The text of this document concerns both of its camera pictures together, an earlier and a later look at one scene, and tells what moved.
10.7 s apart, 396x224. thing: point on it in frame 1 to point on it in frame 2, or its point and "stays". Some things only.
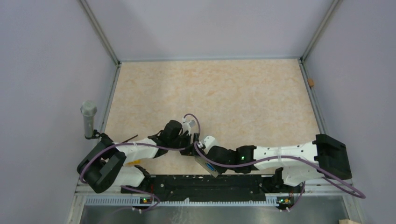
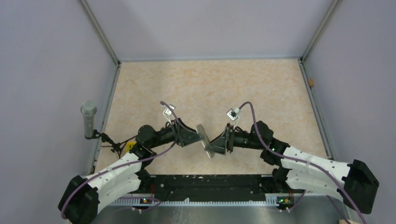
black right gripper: [220, 170] to [225, 141]
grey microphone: [88, 108] stays
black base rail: [201, 188] stays
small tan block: [311, 82] stays
